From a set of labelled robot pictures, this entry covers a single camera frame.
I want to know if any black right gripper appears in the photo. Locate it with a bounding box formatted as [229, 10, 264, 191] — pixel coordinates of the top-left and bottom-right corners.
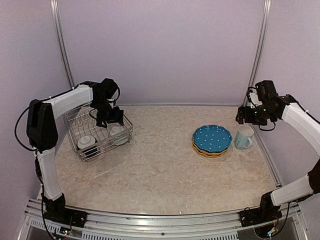
[236, 103, 276, 126]

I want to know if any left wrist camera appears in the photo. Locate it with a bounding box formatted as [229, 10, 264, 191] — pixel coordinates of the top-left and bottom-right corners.
[98, 78, 121, 102]

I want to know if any aluminium frame post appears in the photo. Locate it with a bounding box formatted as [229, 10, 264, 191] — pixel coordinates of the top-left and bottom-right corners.
[49, 0, 76, 88]
[242, 0, 272, 105]

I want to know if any dark teal white bowl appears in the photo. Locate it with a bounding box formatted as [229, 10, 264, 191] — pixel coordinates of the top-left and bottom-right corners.
[76, 135, 98, 156]

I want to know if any front aluminium rail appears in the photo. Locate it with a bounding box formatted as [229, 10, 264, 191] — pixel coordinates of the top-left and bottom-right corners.
[17, 197, 308, 240]

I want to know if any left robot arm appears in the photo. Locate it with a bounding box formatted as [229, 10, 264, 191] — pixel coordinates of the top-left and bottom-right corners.
[23, 78, 124, 223]

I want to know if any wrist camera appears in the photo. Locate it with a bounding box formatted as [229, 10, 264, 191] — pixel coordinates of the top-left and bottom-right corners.
[246, 79, 278, 109]
[98, 78, 121, 102]

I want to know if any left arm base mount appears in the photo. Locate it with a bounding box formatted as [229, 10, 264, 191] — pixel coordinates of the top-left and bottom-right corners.
[41, 193, 88, 228]

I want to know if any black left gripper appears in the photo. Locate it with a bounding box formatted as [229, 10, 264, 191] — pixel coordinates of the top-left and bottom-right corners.
[92, 98, 124, 128]

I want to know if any blue dotted plate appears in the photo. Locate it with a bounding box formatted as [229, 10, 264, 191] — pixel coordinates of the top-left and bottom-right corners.
[192, 125, 233, 152]

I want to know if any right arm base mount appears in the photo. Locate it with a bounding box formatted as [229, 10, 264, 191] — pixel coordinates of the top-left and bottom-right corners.
[239, 191, 283, 227]

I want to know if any metal wire dish rack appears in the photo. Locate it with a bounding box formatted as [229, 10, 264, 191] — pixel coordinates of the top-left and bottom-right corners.
[63, 104, 133, 162]

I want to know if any left aluminium frame post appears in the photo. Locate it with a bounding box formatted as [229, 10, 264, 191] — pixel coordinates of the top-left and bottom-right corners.
[49, 0, 76, 88]

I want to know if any yellow dotted plate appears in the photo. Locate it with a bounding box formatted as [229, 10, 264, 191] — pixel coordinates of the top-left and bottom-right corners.
[192, 144, 228, 154]
[195, 150, 227, 158]

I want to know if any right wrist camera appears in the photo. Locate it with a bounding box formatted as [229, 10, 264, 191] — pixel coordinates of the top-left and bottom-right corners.
[246, 79, 278, 109]

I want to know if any small pale ribbed cup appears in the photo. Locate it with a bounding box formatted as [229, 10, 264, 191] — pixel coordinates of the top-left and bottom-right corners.
[108, 125, 129, 146]

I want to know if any light blue mug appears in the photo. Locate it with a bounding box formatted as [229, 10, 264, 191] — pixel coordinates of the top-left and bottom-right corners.
[234, 125, 254, 150]

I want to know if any right aluminium frame post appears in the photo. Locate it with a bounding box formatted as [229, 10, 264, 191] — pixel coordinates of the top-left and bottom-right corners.
[242, 0, 272, 105]

